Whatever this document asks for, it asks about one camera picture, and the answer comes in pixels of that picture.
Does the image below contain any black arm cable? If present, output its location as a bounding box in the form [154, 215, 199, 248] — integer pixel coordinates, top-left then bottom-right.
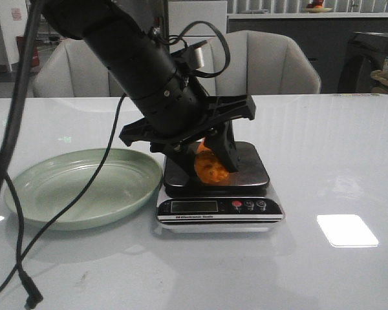
[0, 0, 127, 310]

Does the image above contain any white drawer cabinet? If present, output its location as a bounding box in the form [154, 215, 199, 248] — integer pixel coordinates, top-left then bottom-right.
[168, 1, 228, 45]

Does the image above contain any light green plate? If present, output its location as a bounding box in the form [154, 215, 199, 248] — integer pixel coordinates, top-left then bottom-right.
[12, 149, 162, 231]

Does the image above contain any grey upholstered chair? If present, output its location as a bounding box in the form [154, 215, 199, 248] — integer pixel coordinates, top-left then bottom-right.
[32, 39, 124, 98]
[199, 30, 321, 96]

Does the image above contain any right grey upholstered chair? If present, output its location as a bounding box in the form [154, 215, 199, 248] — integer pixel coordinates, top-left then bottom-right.
[199, 30, 321, 96]

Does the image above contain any dark grey counter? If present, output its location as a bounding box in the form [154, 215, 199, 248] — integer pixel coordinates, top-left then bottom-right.
[228, 13, 388, 93]

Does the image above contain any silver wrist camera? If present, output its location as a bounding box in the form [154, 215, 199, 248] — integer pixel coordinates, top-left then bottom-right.
[171, 40, 207, 70]

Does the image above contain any fruit bowl on counter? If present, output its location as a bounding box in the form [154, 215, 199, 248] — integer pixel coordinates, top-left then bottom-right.
[303, 0, 332, 14]

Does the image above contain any red trash bin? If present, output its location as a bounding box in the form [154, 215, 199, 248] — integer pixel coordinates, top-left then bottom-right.
[16, 36, 40, 68]

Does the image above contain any dark appliance at right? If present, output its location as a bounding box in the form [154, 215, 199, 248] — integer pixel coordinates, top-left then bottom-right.
[338, 32, 388, 93]

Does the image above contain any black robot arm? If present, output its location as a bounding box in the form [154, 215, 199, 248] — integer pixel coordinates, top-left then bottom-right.
[43, 1, 255, 176]

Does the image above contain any black silver kitchen scale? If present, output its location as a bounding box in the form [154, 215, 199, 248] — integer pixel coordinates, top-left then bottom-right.
[156, 141, 285, 233]

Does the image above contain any left grey upholstered chair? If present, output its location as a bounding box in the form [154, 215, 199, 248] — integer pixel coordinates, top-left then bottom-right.
[32, 39, 124, 98]

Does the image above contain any orange corn cob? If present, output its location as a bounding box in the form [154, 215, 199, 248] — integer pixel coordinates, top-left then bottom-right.
[194, 139, 230, 184]

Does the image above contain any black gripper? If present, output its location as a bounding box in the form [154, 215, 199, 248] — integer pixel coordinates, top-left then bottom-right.
[120, 95, 255, 187]

